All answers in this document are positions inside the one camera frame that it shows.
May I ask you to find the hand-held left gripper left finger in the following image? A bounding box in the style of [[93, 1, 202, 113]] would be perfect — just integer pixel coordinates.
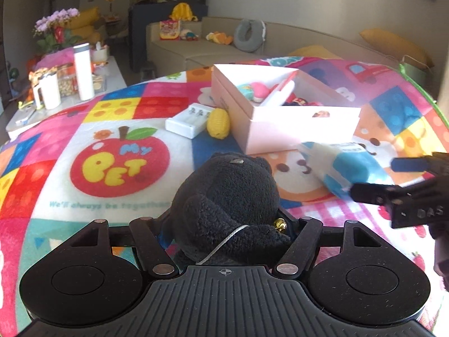
[[72, 218, 176, 276]]

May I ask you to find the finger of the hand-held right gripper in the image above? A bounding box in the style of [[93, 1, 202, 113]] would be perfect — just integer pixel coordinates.
[[390, 155, 436, 173], [351, 182, 399, 205]]

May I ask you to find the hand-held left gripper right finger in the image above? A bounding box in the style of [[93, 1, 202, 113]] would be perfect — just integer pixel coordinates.
[[275, 211, 379, 276]]

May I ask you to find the blue and white packet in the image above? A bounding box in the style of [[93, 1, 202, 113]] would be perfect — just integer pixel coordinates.
[[298, 141, 395, 201]]

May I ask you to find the black plush toy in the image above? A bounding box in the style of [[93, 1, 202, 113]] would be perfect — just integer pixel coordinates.
[[165, 152, 293, 265]]

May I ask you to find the pink cardboard box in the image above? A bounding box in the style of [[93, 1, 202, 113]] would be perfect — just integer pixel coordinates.
[[210, 64, 362, 154]]

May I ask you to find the small figurine keychain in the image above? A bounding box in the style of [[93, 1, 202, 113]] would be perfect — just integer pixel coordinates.
[[282, 96, 323, 108]]

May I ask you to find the colourful printed blanket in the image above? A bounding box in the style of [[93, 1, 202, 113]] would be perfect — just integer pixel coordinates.
[[0, 56, 449, 337]]

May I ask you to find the yellow cushion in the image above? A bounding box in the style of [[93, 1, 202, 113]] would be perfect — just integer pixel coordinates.
[[288, 44, 346, 60], [359, 29, 434, 68]]

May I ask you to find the white plastic case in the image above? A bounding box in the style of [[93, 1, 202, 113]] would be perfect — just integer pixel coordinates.
[[166, 103, 213, 139]]

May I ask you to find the yellow knitted lemon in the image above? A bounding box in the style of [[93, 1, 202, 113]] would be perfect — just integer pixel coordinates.
[[206, 108, 231, 140]]

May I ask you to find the pink and teal plush toy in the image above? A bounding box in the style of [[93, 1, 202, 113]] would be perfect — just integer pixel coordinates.
[[236, 81, 278, 103]]

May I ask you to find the dark stool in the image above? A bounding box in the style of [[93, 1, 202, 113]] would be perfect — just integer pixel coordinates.
[[140, 61, 157, 81]]

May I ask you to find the white coffee table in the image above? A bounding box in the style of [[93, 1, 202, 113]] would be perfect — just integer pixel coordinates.
[[5, 55, 127, 141]]

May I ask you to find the white remote control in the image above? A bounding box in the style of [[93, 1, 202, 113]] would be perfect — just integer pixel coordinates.
[[16, 107, 37, 125]]

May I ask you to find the clear jar of nuts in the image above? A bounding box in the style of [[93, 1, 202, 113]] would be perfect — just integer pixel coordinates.
[[56, 63, 78, 97]]

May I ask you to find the white mug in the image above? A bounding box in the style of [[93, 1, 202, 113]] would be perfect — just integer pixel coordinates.
[[33, 74, 61, 110]]

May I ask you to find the white thermos bottle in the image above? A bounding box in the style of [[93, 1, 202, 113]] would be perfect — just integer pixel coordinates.
[[73, 43, 95, 101]]

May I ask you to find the white tissue box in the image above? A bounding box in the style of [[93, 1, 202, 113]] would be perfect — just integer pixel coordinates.
[[90, 42, 107, 62]]

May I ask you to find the patterned snack bag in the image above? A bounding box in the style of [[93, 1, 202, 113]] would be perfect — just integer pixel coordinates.
[[28, 67, 58, 88]]

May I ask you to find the beige sofa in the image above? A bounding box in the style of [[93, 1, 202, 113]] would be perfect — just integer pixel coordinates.
[[145, 16, 436, 74]]

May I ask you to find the pink cloth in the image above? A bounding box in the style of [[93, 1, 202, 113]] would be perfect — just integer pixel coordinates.
[[35, 47, 76, 69]]

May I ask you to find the grey neck pillow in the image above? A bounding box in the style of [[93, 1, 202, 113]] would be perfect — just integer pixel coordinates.
[[234, 19, 265, 53]]

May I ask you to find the dark blue cabinet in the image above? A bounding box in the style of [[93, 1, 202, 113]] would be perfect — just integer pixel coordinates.
[[128, 2, 207, 71]]

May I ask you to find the red and pink toy package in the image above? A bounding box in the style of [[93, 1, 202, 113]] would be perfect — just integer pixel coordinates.
[[159, 20, 181, 40]]

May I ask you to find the orange plush toy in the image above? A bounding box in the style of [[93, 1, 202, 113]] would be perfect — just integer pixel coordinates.
[[205, 31, 234, 45]]

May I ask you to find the yellow backpack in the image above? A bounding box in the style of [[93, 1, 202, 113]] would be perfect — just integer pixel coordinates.
[[169, 3, 199, 22]]

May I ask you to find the yellow armchair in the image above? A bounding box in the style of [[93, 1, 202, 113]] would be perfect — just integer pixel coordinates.
[[67, 7, 106, 44]]

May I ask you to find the pink orchid plant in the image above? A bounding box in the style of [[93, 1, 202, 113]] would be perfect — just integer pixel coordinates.
[[33, 8, 81, 51]]

